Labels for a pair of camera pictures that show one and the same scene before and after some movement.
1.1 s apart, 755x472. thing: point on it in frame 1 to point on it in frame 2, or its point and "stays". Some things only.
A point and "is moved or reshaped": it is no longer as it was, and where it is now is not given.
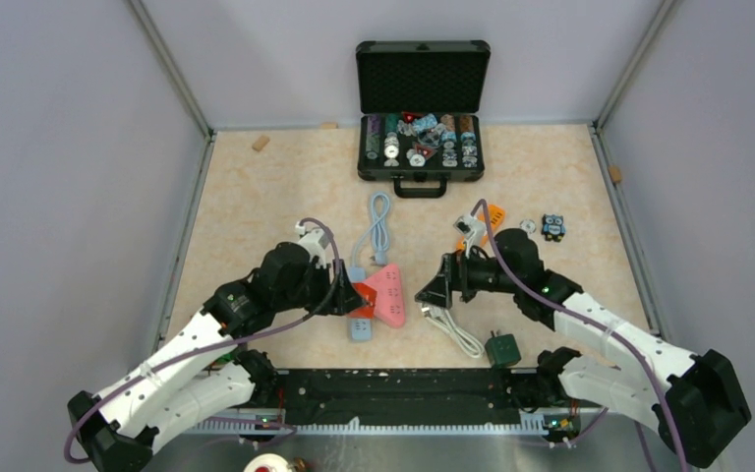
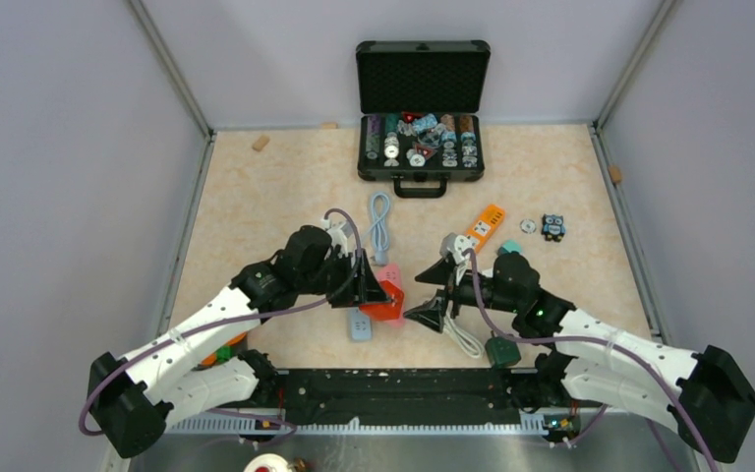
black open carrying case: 421,103 stays
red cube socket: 369,296 is moved or reshaped
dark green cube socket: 502,350 stays
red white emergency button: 268,462 stays
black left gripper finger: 342,297 to 368,287
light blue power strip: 361,328 stays
